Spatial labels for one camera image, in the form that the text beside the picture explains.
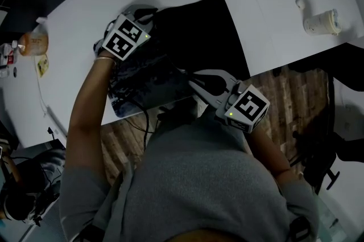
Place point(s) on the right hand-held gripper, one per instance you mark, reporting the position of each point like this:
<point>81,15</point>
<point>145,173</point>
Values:
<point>247,107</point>

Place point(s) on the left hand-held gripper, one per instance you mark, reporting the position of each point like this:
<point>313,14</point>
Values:
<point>122,41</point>

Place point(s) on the anime print desk mat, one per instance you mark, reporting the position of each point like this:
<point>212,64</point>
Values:
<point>199,36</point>

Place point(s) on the person's right forearm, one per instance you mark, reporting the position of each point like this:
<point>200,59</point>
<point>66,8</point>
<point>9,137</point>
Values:
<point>267,152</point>

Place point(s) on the person's left forearm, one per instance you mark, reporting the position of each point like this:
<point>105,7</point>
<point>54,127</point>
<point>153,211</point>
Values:
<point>88,110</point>

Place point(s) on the person's grey shirt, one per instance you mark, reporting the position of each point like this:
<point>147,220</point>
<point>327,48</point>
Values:
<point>199,192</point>

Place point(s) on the yellow card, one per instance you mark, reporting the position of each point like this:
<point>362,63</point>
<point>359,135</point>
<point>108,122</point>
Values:
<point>42,65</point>

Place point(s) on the large orange drink bottle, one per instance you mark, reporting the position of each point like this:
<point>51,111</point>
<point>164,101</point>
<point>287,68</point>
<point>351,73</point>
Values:
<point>34,44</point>

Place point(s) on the black office chair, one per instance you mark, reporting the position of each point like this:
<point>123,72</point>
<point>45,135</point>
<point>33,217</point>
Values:
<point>318,158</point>
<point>327,70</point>

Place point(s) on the small white cap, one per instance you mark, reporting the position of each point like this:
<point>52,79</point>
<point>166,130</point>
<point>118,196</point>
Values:
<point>300,4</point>

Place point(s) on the cream thermos cup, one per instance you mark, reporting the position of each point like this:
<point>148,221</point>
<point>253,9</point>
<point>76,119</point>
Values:
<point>320,23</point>

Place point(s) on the white power strip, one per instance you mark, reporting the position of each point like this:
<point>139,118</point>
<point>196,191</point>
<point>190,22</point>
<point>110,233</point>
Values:
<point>57,121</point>

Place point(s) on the small black round puck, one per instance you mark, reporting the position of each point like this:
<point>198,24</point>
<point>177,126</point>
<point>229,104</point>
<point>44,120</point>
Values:
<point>14,71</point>

